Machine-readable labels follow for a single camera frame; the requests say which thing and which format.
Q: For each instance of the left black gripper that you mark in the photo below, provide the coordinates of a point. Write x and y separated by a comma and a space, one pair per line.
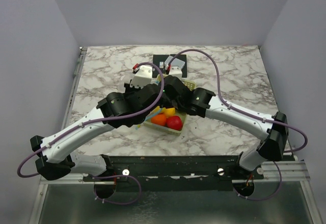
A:
130, 89

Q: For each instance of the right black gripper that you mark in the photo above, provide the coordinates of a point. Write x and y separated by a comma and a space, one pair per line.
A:
165, 103

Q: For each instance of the pale green plastic basket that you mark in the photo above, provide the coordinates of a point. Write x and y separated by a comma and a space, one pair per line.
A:
165, 129

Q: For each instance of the clear zip top bag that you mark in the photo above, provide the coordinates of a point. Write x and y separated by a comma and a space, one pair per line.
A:
128, 88

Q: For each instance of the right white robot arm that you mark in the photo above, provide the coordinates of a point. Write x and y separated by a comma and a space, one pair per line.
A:
269, 129

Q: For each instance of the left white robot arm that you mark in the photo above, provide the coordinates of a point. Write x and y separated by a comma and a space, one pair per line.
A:
57, 153

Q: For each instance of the yellow orange mango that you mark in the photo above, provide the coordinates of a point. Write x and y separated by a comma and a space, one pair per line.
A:
169, 112

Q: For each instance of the red apple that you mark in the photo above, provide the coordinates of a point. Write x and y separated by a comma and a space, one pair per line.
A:
174, 123

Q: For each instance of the grey white small box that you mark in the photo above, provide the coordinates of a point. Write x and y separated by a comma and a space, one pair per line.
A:
174, 63

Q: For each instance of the orange tangerine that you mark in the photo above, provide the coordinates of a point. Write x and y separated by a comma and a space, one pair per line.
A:
159, 119

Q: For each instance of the black flat box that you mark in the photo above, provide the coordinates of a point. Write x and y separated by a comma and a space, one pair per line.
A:
159, 59

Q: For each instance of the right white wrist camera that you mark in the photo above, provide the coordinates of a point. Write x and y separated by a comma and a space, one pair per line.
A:
174, 71

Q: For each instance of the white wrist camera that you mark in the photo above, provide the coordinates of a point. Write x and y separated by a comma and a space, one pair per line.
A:
142, 75
174, 71

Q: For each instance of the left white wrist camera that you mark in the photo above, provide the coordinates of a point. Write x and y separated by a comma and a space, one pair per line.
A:
142, 75

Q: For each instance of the black metal base rail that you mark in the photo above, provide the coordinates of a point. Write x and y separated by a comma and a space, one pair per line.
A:
189, 173

